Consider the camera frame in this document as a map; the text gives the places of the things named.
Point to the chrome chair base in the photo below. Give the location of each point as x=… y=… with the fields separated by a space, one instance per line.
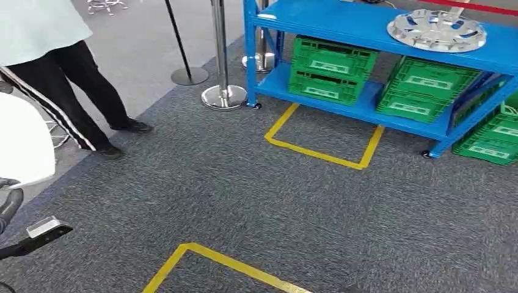
x=106 y=5

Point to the white plastic cover part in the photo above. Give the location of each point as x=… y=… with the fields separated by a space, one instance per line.
x=24 y=141

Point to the black stanchion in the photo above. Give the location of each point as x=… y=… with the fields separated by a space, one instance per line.
x=190 y=76

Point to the chrome stanchion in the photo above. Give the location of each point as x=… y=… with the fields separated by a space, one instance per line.
x=220 y=60
x=265 y=64

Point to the blue metal shelf rack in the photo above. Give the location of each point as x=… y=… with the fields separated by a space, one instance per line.
x=323 y=20

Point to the silver wheel hubcap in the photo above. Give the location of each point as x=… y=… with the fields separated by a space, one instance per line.
x=437 y=40

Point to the person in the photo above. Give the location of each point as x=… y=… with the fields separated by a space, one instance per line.
x=81 y=81

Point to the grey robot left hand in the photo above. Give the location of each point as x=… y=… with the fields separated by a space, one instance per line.
x=12 y=202

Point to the chrome stool base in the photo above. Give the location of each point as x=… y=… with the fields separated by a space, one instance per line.
x=58 y=135

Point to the long red barrier belt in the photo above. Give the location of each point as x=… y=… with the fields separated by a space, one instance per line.
x=485 y=7

